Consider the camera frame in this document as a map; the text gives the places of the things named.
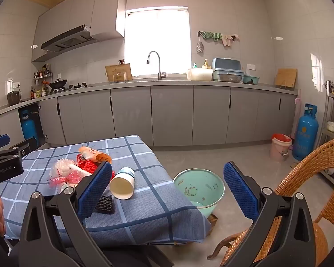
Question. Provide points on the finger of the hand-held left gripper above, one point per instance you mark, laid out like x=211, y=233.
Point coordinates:
x=25, y=146
x=0, y=140

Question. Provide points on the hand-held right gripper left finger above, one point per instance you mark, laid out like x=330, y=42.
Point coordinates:
x=96, y=192

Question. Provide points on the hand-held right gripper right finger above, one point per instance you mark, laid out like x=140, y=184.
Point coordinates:
x=239, y=192

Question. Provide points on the black foam net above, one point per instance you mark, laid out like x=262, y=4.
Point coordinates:
x=104, y=204

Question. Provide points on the white paper cup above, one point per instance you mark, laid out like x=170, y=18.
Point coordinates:
x=122, y=186

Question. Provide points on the orange snack bag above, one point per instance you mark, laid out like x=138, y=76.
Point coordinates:
x=93, y=154

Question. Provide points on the small blue gas cylinder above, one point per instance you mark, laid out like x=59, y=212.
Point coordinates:
x=29, y=129

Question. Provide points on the red mesh net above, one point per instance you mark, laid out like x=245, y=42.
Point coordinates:
x=87, y=167

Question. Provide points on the clear pink plastic bag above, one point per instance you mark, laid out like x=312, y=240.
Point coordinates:
x=66, y=172

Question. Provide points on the brown cardboard piece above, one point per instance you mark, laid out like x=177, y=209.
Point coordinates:
x=213, y=222

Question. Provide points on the dark rice cooker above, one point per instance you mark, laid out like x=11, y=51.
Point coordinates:
x=13, y=98

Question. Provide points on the blue plaid tablecloth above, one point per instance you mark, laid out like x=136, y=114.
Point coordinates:
x=144, y=200

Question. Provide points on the dark sauce bottle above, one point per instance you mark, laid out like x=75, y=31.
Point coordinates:
x=32, y=93

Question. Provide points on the condiment jar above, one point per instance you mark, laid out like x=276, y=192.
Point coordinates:
x=44, y=91
x=38, y=94

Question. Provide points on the red white bucket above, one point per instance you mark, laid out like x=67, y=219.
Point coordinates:
x=278, y=150

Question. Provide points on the wicker chair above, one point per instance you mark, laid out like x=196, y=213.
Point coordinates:
x=303, y=169

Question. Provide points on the black wok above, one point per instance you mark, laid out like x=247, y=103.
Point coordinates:
x=58, y=84

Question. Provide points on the gas stove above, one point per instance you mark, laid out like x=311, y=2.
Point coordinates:
x=75, y=86

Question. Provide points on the tall blue gas cylinder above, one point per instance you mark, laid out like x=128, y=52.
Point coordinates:
x=304, y=136

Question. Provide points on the grey base cabinets with counter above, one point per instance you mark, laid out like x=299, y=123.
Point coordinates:
x=169, y=114

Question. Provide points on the small green basin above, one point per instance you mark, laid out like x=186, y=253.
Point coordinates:
x=250, y=80

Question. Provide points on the white bowl on rack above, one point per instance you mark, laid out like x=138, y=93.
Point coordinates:
x=331, y=127

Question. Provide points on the range hood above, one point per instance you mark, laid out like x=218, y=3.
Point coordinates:
x=69, y=37

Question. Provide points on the wooden cutting board in rack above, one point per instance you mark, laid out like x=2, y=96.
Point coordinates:
x=119, y=71

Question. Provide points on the wooden cutting board on stand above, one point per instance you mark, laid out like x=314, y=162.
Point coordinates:
x=286, y=78

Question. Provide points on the white plastic basin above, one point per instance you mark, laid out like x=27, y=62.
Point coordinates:
x=199, y=74

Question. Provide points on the metal shelf rack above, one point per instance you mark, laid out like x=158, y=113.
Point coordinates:
x=327, y=103

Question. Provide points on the blue dish rack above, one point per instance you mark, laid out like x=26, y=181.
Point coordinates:
x=226, y=66

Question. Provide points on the yellow soap bottle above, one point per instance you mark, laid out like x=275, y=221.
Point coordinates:
x=205, y=64

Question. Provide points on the curved metal faucet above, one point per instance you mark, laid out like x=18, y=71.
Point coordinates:
x=159, y=66

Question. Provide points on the hanging scrub brush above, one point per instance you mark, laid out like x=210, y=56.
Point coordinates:
x=199, y=47

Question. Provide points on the pink hanging gloves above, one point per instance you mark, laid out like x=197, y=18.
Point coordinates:
x=228, y=39

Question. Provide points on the green striped hanging cloth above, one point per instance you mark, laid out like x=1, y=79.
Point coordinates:
x=211, y=35

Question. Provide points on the bright window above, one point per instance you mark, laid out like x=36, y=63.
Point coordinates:
x=156, y=39

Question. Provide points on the wall spice rack with bottles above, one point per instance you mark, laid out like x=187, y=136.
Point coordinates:
x=43, y=73

